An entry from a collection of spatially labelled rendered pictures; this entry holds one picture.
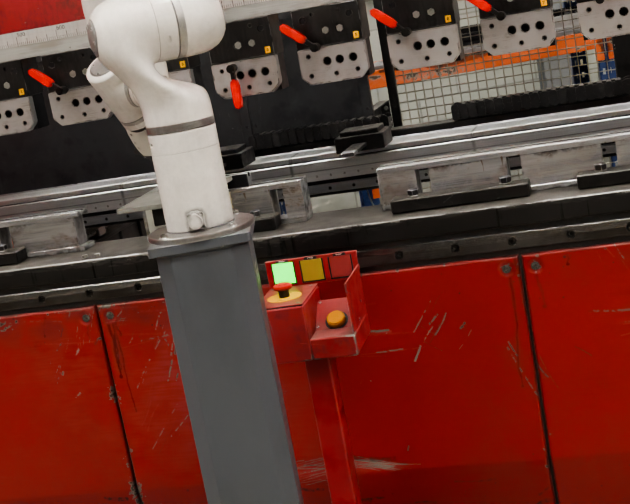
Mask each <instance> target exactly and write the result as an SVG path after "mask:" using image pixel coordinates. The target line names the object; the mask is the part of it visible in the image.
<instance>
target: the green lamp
mask: <svg viewBox="0 0 630 504"><path fill-rule="evenodd" d="M272 269H273V274H274V279H275V284H277V283H280V282H290V283H296V279H295V274H294V269H293V263H292V262H288V263H280V264H273V265H272Z"/></svg>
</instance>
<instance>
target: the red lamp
mask: <svg viewBox="0 0 630 504"><path fill-rule="evenodd" d="M329 263H330V268H331V274H332V278H336V277H343V276H350V275H351V273H352V272H353V271H352V266H351V260H350V255H342V256H334V257H329Z"/></svg>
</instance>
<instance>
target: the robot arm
mask: <svg viewBox="0 0 630 504"><path fill-rule="evenodd" d="M81 2H82V7H83V12H84V16H85V19H86V22H87V27H88V29H87V36H88V40H89V44H90V48H91V50H92V51H93V53H94V54H95V56H96V57H97V58H96V59H95V60H94V61H93V62H92V63H91V64H90V66H89V67H88V70H87V73H86V77H87V79H88V81H89V82H90V84H91V85H92V86H93V88H94V89H95V90H96V91H97V93H98V94H99V95H100V97H101V98H102V99H103V100H104V102H105V103H106V104H107V106H108V107H109V108H110V110H111V111H112V112H113V113H114V115H115V116H116V117H117V119H118V120H119V121H120V123H121V124H122V125H123V126H124V128H125V129H126V131H127V133H128V135H129V137H130V139H131V141H132V142H133V144H134V145H135V149H134V153H135V154H137V155H140V156H143V157H144V158H146V159H149V160H151V162H152V163H153V165H154V169H155V174H156V179H157V184H158V189H159V194H160V198H161V203H162V208H163V213H164V218H165V223H166V226H164V227H162V228H159V229H157V230H155V231H153V232H152V233H150V234H149V235H148V239H149V242H150V243H151V244H154V245H178V244H186V243H193V242H199V241H204V240H209V239H213V238H217V237H221V236H225V235H228V234H232V233H235V232H238V231H240V230H243V229H245V228H247V227H249V226H251V225H252V224H253V223H254V222H255V221H254V216H253V215H252V214H250V213H243V212H239V211H238V210H233V211H232V206H231V201H230V195H229V190H228V185H227V180H226V175H225V170H224V165H223V160H222V155H221V150H220V145H219V139H218V134H217V129H216V124H215V119H214V114H213V109H212V104H211V101H210V97H209V95H208V92H207V91H206V90H205V89H204V88H203V87H202V86H199V85H197V84H194V83H190V82H185V81H179V80H174V79H170V78H169V74H168V68H167V64H166V61H169V60H174V59H179V58H183V57H189V56H193V55H198V54H202V53H205V52H207V51H210V50H211V49H213V48H214V47H215V46H217V45H218V44H219V43H220V41H221V40H222V38H223V36H224V33H225V30H226V20H225V18H226V17H225V14H224V10H223V8H222V6H221V2H220V1H219V0H81Z"/></svg>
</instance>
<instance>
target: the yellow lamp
mask: <svg viewBox="0 0 630 504"><path fill-rule="evenodd" d="M300 264H301V269H302V275H303V280H304V281H312V280H320V279H324V273H323V268H322V263H321V258H319V259H311V260H303V261H300Z"/></svg>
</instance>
